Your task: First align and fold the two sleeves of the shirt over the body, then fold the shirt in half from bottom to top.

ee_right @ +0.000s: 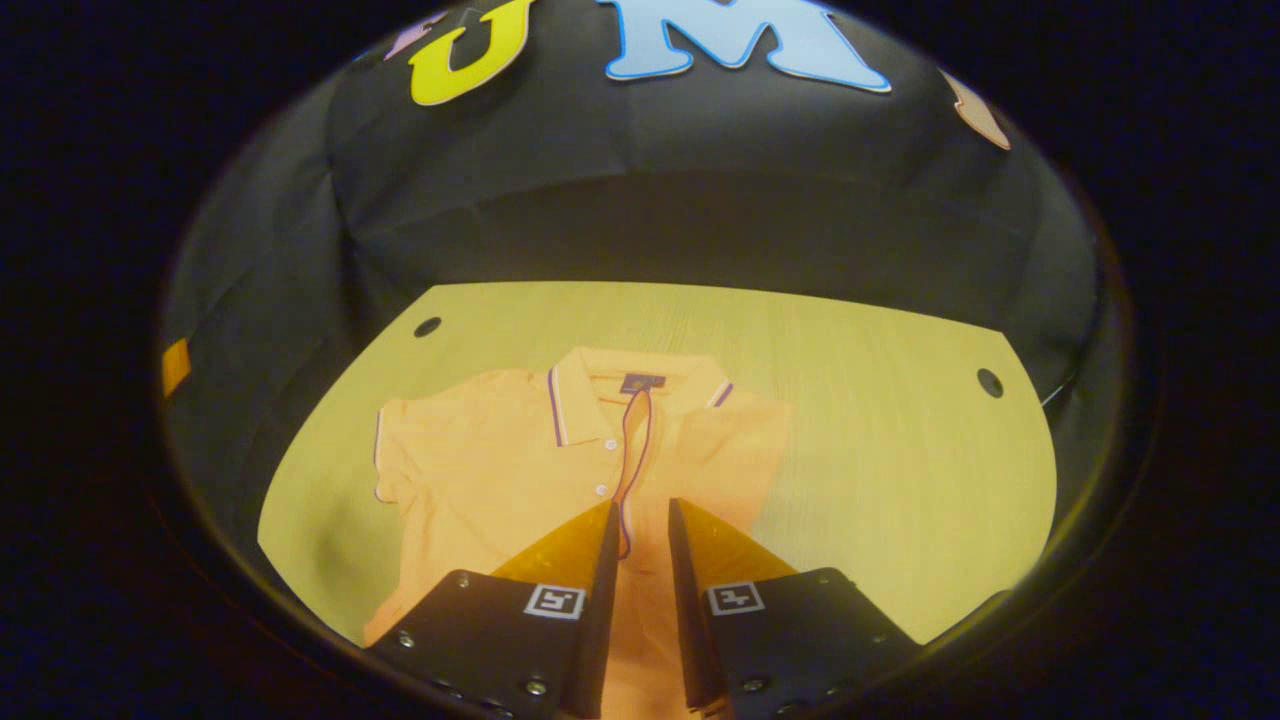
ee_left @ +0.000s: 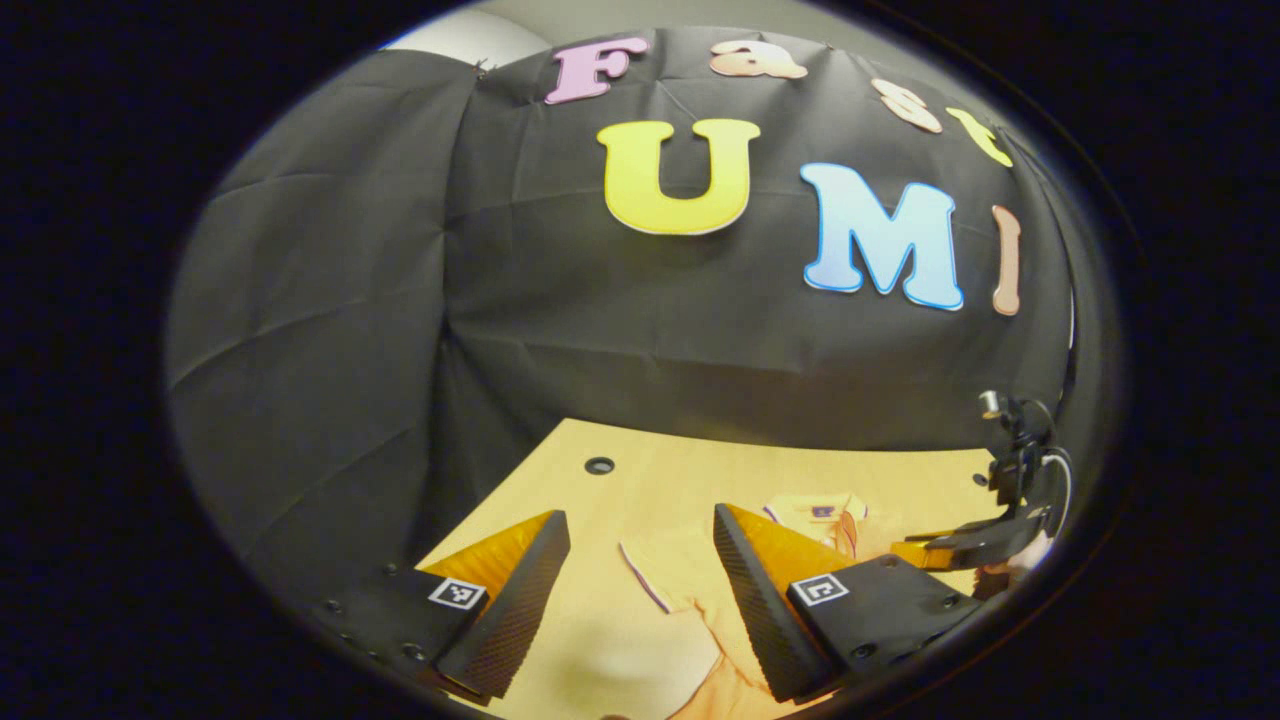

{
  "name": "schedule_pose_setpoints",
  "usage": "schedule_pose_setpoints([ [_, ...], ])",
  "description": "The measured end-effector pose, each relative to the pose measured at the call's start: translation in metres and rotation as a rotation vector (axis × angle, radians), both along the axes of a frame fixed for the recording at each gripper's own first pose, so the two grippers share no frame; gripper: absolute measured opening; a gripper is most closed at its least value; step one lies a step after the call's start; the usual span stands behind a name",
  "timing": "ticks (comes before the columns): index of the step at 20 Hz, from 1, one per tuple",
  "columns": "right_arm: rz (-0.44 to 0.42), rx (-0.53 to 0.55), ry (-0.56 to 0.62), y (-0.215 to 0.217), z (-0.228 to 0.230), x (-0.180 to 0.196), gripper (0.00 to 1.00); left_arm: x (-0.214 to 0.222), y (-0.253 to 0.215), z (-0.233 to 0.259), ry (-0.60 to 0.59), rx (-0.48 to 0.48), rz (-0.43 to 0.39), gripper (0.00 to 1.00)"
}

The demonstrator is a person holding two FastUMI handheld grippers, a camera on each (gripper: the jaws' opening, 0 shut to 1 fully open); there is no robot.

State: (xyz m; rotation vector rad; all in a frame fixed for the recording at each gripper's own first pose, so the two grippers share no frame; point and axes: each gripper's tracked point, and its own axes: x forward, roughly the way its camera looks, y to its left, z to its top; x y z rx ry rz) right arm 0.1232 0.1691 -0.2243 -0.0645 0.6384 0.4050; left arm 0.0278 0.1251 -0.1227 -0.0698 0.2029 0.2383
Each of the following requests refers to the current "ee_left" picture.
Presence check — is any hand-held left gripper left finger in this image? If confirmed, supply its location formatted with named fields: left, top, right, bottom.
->
left=318, top=509, right=572, bottom=701

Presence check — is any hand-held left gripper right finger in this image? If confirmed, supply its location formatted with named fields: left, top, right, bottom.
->
left=713, top=503, right=986, bottom=703

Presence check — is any orange T-shirt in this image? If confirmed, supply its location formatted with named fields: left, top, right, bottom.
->
left=560, top=490, right=901, bottom=720

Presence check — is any black backdrop cloth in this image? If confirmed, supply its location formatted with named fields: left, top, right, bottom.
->
left=165, top=25, right=1091, bottom=601

